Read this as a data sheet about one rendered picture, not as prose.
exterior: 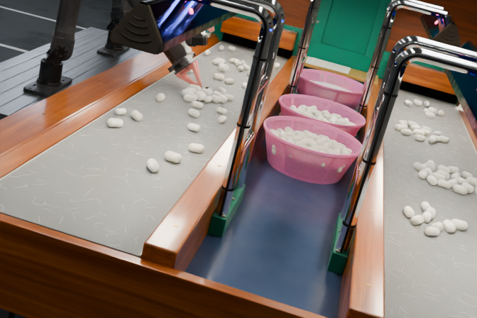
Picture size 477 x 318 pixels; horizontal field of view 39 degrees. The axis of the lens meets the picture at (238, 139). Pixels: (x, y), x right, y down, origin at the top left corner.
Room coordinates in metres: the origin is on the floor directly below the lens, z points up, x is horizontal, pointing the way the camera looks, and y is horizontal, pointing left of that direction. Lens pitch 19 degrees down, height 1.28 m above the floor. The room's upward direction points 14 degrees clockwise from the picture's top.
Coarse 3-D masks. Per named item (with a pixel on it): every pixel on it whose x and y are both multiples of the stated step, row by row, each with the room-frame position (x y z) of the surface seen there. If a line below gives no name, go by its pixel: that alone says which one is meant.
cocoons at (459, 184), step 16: (432, 112) 2.38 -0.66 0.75; (400, 128) 2.03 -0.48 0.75; (416, 128) 2.07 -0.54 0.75; (432, 160) 1.74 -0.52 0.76; (432, 176) 1.60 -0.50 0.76; (448, 176) 1.66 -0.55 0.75; (464, 176) 1.71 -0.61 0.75; (464, 192) 1.57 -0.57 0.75; (432, 208) 1.38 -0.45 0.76; (416, 224) 1.30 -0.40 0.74; (432, 224) 1.30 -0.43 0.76; (448, 224) 1.32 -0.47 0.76; (464, 224) 1.34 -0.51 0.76
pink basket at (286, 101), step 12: (288, 96) 2.03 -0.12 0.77; (300, 96) 2.06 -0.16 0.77; (312, 96) 2.08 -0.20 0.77; (288, 108) 1.87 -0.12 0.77; (324, 108) 2.07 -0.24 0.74; (336, 108) 2.07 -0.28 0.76; (348, 108) 2.05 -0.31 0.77; (360, 120) 1.98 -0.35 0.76; (312, 132) 1.84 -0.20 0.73; (348, 132) 1.86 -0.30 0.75
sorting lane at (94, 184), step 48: (240, 48) 2.71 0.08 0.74; (144, 96) 1.75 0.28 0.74; (240, 96) 1.99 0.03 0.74; (96, 144) 1.32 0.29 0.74; (144, 144) 1.39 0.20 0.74; (0, 192) 1.01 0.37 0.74; (48, 192) 1.05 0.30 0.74; (96, 192) 1.10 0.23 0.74; (144, 192) 1.15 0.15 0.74; (96, 240) 0.93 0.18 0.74; (144, 240) 0.97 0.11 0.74
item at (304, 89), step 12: (312, 72) 2.50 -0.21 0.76; (324, 72) 2.52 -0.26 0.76; (300, 84) 2.35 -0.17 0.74; (312, 84) 2.29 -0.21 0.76; (336, 84) 2.50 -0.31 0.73; (348, 84) 2.49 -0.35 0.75; (360, 84) 2.45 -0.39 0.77; (324, 96) 2.27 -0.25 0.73; (336, 96) 2.27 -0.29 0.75; (348, 96) 2.28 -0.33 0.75; (360, 96) 2.31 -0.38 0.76
